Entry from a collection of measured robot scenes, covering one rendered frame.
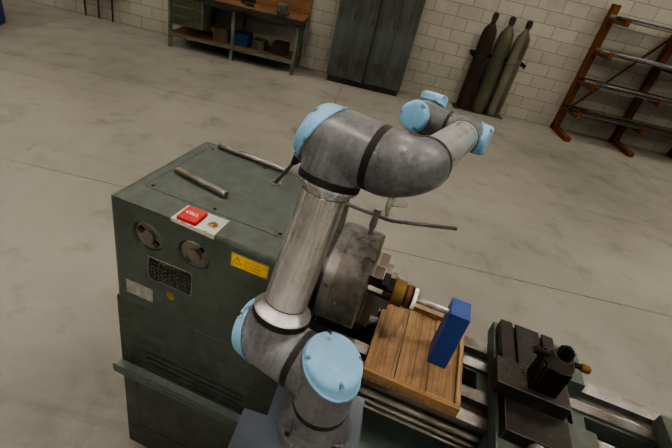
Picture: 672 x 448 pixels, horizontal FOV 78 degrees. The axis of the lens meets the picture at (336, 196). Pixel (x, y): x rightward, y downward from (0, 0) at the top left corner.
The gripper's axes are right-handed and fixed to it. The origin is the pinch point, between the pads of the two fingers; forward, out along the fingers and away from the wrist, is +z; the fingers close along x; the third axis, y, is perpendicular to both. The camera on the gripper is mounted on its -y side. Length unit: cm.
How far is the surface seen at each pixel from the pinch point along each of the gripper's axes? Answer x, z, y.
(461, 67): 672, -47, -33
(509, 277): 216, 99, 86
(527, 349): 15, 35, 56
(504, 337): 16, 35, 49
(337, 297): -16.1, 25.3, -4.2
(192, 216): -30, 11, -46
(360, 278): -13.8, 17.9, 0.0
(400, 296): -3.3, 24.4, 12.1
